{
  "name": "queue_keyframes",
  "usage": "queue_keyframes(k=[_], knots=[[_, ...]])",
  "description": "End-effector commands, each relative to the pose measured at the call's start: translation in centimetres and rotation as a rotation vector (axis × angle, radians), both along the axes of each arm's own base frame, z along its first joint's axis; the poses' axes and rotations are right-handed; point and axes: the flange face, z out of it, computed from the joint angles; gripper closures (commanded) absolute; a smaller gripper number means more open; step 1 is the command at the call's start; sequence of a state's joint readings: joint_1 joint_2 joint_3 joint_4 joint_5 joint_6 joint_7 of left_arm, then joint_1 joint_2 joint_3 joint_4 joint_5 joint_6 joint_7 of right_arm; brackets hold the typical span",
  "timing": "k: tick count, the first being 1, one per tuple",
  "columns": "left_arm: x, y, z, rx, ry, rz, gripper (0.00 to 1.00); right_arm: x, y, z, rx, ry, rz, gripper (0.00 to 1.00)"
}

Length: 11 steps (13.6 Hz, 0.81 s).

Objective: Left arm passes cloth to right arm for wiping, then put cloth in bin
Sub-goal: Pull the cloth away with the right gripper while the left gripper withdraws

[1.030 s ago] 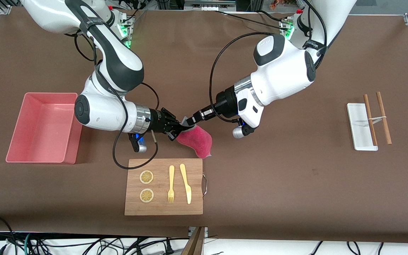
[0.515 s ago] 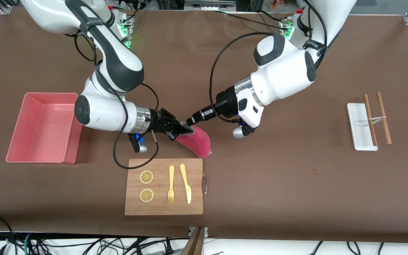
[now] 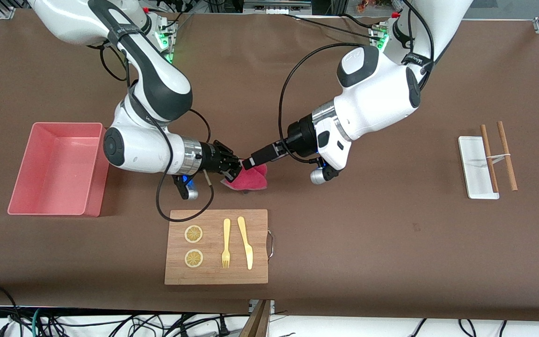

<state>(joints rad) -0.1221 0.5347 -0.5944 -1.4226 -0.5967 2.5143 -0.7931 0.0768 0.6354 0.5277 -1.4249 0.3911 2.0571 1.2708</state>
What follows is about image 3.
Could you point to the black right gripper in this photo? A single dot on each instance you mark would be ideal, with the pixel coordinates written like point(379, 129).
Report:
point(214, 157)

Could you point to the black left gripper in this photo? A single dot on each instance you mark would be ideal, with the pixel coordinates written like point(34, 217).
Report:
point(299, 137)

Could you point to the red cloth with grey back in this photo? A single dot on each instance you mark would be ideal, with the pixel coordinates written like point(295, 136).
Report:
point(251, 180)

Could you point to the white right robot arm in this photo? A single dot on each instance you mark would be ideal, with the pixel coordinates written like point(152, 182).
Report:
point(143, 150)

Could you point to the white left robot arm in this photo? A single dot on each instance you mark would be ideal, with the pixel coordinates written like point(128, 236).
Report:
point(377, 93)

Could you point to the yellow plastic fork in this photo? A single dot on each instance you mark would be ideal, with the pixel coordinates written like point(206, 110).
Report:
point(226, 234)

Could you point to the lemon slice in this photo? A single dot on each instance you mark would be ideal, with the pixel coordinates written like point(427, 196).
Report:
point(193, 259)
point(193, 234)

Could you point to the yellow plastic knife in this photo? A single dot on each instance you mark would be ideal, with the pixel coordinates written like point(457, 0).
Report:
point(247, 248)

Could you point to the wooden cutting board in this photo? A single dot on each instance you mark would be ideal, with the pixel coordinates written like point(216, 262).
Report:
point(213, 276)

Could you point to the grey power strip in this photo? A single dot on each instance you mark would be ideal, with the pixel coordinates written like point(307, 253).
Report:
point(276, 7)

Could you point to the pink plastic bin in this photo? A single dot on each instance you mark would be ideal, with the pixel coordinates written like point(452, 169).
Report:
point(54, 168)

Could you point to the white rectangular tray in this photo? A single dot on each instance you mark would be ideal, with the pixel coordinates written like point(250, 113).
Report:
point(475, 168)

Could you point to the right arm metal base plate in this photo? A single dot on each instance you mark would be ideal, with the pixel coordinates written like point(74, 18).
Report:
point(170, 47)

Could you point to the small metal bracket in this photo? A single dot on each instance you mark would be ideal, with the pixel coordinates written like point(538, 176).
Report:
point(252, 306)

